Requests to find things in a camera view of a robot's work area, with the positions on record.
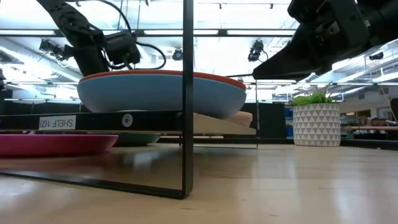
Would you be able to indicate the round white sticker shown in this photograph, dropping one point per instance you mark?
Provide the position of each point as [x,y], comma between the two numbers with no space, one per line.
[127,120]

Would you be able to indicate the black ceiling camera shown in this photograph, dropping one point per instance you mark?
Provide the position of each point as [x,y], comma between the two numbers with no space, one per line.
[256,51]

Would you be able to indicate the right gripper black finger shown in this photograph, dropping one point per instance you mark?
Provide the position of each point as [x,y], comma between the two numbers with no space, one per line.
[292,59]

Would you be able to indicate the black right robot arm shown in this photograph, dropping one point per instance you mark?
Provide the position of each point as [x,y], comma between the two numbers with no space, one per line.
[384,18]

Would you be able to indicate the round black ceiling fixture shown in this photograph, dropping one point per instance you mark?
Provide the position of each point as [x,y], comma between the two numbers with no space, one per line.
[178,55]

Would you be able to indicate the black ceiling device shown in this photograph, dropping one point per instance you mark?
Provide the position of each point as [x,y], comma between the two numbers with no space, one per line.
[51,49]

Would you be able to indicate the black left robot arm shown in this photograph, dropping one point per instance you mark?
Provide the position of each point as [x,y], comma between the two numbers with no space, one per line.
[71,21]

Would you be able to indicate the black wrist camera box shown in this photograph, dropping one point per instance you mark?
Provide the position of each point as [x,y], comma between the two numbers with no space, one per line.
[122,48]

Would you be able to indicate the black metal rig frame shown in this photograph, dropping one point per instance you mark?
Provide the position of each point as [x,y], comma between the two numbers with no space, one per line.
[248,32]

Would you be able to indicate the white shelf label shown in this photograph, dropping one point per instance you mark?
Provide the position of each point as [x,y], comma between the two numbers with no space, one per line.
[57,122]

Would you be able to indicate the white triangle pattern planter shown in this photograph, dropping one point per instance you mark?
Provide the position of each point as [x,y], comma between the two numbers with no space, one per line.
[316,124]

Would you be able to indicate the green plant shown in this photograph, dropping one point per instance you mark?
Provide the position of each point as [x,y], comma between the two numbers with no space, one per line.
[308,99]

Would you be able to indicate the black metal wooden shelf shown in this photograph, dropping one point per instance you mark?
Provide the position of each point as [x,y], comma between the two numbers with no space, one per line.
[188,140]

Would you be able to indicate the pink plate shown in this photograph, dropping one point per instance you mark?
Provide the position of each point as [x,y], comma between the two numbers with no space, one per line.
[56,144]

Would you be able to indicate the light blue plate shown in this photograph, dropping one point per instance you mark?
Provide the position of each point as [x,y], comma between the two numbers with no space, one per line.
[140,93]

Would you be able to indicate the dark green plate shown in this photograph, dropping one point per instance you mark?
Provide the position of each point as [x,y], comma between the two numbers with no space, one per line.
[140,139]

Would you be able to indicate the orange plate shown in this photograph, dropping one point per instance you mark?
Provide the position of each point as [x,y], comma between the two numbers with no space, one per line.
[161,72]

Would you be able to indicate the black partition wall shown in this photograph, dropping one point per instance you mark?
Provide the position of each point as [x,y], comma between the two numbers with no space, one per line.
[270,118]

